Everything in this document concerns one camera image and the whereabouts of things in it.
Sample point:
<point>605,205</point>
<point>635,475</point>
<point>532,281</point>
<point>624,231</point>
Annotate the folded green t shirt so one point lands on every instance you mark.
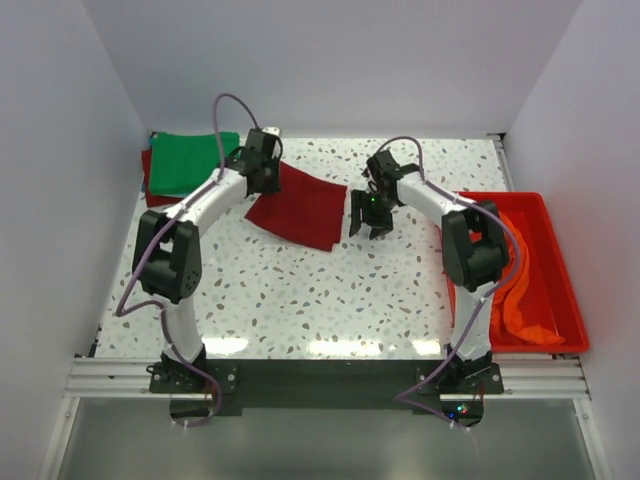
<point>181,163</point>

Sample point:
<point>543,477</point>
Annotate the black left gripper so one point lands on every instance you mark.
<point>263,181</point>

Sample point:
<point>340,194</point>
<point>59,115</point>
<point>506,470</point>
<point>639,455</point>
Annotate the dark red t shirt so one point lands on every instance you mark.
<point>165,200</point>
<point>307,211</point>

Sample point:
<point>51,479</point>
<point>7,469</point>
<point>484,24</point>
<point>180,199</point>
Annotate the red plastic bin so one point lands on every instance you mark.
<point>550,299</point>

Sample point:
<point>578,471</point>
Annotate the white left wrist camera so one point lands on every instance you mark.
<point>272,131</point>

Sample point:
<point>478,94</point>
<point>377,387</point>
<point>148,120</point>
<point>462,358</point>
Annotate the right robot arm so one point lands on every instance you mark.
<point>473,247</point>

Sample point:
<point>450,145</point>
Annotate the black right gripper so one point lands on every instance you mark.
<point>372,214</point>

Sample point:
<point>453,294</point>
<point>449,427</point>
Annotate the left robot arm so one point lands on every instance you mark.
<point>168,257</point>

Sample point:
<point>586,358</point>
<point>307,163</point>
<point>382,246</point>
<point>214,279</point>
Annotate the folded dark red t shirt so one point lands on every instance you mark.
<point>165,200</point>

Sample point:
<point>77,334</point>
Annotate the crumpled orange t shirt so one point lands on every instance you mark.
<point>507,322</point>

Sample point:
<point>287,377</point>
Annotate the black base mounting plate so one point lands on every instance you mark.
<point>272,384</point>

